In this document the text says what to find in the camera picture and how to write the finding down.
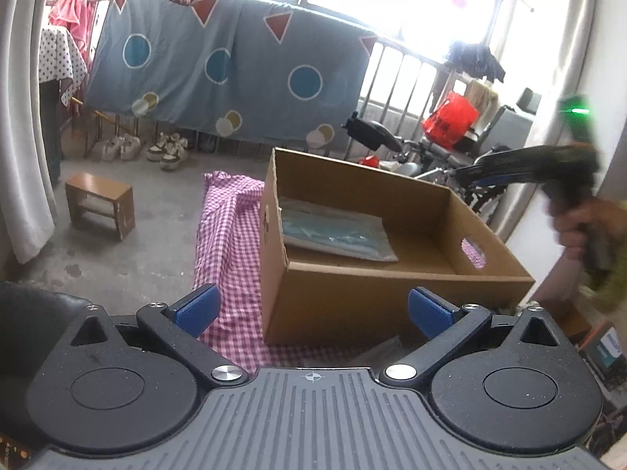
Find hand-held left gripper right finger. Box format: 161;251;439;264
379;285;560;389

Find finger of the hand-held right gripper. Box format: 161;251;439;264
455;147;542;172
463;166;544;188

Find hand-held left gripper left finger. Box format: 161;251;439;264
71;283;249;389

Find cardboard box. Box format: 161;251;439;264
259;147;536;348

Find person's right hand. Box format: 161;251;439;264
550;197;627;264

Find beige hanging cloth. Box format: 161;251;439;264
465;78;500;123

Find large red plastic bag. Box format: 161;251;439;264
422;92;480;148

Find pink checked cloth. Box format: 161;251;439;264
193;170;487;370

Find dark hanging clothes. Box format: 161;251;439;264
443;40;506;84

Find blue face mask packet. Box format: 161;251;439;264
278;197;400;264

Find metal balcony railing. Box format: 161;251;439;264
357;39;471;157

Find small wooden stool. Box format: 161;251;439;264
65;173;135;242

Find brown white sneaker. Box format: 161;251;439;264
146;132;172;162
161;134;189;172

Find black leather cushion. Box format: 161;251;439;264
0;281;96;432

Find white chunky shoe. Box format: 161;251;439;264
119;133;143;161
93;134;123;161

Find blue white carton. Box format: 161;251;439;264
580;323;625;392

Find wooden stick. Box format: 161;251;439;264
70;99;118;123

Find blue patterned bedsheet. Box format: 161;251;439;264
87;0;378;144

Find white curtain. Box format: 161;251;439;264
0;0;64;265

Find polka dot cloth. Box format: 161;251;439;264
38;27;89;106

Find pink hanging garment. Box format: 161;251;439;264
48;0;106;64

